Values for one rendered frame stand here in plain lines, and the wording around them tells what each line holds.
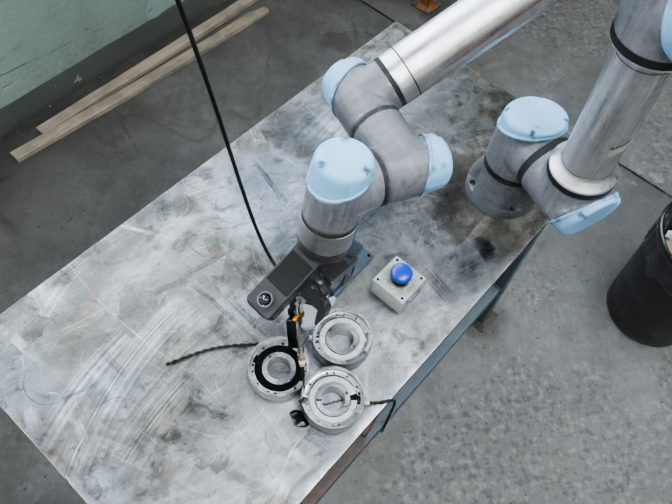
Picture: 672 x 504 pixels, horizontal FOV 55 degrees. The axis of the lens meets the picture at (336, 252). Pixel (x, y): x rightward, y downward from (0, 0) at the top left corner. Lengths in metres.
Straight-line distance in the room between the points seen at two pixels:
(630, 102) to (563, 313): 1.34
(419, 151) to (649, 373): 1.59
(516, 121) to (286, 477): 0.72
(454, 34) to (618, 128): 0.29
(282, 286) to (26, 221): 1.61
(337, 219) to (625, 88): 0.44
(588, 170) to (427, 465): 1.10
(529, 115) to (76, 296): 0.87
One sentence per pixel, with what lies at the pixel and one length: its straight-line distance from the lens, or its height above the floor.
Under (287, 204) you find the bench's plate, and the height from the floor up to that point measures 0.80.
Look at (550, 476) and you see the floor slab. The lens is 2.04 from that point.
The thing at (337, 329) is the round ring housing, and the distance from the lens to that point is 1.13.
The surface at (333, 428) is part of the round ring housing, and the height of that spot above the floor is 0.84.
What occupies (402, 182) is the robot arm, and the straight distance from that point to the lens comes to 0.80.
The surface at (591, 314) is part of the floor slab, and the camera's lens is 2.29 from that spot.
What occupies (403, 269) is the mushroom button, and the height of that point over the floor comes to 0.87.
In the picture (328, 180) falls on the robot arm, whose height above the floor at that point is 1.27.
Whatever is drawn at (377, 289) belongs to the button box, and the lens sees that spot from 1.18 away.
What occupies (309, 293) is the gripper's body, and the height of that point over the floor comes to 1.04.
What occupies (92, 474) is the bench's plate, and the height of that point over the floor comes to 0.80.
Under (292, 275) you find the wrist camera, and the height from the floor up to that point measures 1.10.
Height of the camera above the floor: 1.86
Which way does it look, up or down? 59 degrees down
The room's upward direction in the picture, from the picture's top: 8 degrees clockwise
